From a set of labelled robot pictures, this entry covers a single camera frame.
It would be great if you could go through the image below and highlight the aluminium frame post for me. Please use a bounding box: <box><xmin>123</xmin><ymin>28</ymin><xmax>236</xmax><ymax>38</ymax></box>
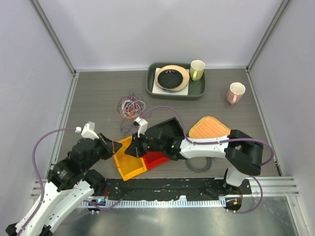
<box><xmin>246</xmin><ymin>0</ymin><xmax>292</xmax><ymax>72</ymax></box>
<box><xmin>30</xmin><ymin>0</ymin><xmax>76</xmax><ymax>75</ymax></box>

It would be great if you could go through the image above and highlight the woven orange basket tray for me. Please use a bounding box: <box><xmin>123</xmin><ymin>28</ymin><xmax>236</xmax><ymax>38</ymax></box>
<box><xmin>188</xmin><ymin>116</ymin><xmax>231</xmax><ymax>139</ymax></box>

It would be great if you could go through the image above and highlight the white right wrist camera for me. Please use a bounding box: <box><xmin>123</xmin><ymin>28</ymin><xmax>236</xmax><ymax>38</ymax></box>
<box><xmin>133</xmin><ymin>117</ymin><xmax>148</xmax><ymax>138</ymax></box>

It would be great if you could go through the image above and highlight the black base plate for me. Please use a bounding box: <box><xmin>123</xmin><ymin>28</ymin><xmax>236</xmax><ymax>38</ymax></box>
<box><xmin>101</xmin><ymin>177</ymin><xmax>252</xmax><ymax>202</ymax></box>

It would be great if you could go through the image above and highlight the purple cable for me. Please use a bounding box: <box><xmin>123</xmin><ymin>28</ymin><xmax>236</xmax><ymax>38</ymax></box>
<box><xmin>115</xmin><ymin>90</ymin><xmax>148</xmax><ymax>135</ymax></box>

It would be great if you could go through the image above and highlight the black plastic bin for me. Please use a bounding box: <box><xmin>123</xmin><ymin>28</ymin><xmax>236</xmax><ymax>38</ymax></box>
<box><xmin>155</xmin><ymin>117</ymin><xmax>184</xmax><ymax>137</ymax></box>

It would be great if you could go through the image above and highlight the tan rimmed black plate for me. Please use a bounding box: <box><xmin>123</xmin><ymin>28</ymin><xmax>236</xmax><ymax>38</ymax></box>
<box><xmin>155</xmin><ymin>65</ymin><xmax>190</xmax><ymax>91</ymax></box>

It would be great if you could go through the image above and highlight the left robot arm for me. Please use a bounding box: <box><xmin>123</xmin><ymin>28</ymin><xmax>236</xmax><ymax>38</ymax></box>
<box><xmin>6</xmin><ymin>133</ymin><xmax>122</xmax><ymax>236</ymax></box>

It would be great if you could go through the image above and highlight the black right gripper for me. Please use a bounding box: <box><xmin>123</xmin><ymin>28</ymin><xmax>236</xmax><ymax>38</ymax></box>
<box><xmin>126</xmin><ymin>131</ymin><xmax>165</xmax><ymax>158</ymax></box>

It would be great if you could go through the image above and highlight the aluminium frame post right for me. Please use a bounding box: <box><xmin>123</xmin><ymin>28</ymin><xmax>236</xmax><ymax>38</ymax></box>
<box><xmin>246</xmin><ymin>0</ymin><xmax>292</xmax><ymax>72</ymax></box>

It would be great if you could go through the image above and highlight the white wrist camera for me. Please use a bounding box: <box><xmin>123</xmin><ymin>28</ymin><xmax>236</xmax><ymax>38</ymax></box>
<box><xmin>75</xmin><ymin>121</ymin><xmax>99</xmax><ymax>140</ymax></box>
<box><xmin>133</xmin><ymin>117</ymin><xmax>148</xmax><ymax>138</ymax></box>

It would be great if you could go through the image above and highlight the white paper sheet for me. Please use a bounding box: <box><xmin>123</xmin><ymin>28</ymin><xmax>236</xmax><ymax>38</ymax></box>
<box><xmin>152</xmin><ymin>68</ymin><xmax>189</xmax><ymax>95</ymax></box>

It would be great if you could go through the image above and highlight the orange cable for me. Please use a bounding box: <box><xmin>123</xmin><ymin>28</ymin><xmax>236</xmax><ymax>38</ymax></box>
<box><xmin>112</xmin><ymin>99</ymin><xmax>146</xmax><ymax>170</ymax></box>

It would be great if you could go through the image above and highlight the grey coiled cable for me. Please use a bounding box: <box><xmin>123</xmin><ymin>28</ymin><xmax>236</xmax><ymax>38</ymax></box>
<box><xmin>185</xmin><ymin>157</ymin><xmax>213</xmax><ymax>173</ymax></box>

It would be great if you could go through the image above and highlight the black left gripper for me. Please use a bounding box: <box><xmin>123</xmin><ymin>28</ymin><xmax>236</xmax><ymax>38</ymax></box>
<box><xmin>83</xmin><ymin>132</ymin><xmax>123</xmax><ymax>171</ymax></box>

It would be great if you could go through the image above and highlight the dark green tray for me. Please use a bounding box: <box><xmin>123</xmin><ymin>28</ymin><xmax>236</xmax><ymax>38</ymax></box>
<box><xmin>146</xmin><ymin>62</ymin><xmax>206</xmax><ymax>100</ymax></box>

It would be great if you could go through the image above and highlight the aluminium frame post left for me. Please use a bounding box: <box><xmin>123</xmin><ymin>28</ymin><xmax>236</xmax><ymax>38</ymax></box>
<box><xmin>30</xmin><ymin>0</ymin><xmax>76</xmax><ymax>75</ymax></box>

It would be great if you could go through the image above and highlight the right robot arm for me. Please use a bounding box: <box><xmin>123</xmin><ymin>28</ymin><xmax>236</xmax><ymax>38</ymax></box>
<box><xmin>125</xmin><ymin>130</ymin><xmax>263</xmax><ymax>194</ymax></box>

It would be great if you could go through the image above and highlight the yellow plastic bin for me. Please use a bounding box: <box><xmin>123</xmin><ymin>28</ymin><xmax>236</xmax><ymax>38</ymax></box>
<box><xmin>113</xmin><ymin>136</ymin><xmax>147</xmax><ymax>181</ymax></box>

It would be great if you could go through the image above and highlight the purple left arm hose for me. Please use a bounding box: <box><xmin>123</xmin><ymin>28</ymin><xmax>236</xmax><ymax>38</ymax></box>
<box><xmin>16</xmin><ymin>127</ymin><xmax>124</xmax><ymax>236</ymax></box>

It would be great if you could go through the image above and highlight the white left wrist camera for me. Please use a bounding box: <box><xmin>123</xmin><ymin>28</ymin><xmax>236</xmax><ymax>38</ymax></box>
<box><xmin>75</xmin><ymin>121</ymin><xmax>99</xmax><ymax>140</ymax></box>

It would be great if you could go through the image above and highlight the red plastic bin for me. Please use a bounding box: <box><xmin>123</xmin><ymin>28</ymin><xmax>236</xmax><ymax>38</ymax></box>
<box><xmin>143</xmin><ymin>152</ymin><xmax>169</xmax><ymax>170</ymax></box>

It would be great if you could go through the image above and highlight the aluminium front rail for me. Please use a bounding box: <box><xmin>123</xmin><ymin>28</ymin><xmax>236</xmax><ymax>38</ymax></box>
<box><xmin>34</xmin><ymin>176</ymin><xmax>299</xmax><ymax>210</ymax></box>

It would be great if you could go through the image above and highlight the pink mug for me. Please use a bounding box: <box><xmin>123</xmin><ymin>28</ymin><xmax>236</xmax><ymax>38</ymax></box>
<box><xmin>226</xmin><ymin>82</ymin><xmax>246</xmax><ymax>105</ymax></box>

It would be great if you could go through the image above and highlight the blue plate under plate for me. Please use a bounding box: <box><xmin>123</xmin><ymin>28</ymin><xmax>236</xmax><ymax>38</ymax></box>
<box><xmin>162</xmin><ymin>88</ymin><xmax>178</xmax><ymax>93</ymax></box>

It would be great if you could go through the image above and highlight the green mug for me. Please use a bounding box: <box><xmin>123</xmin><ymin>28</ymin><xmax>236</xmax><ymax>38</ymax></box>
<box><xmin>189</xmin><ymin>60</ymin><xmax>205</xmax><ymax>81</ymax></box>

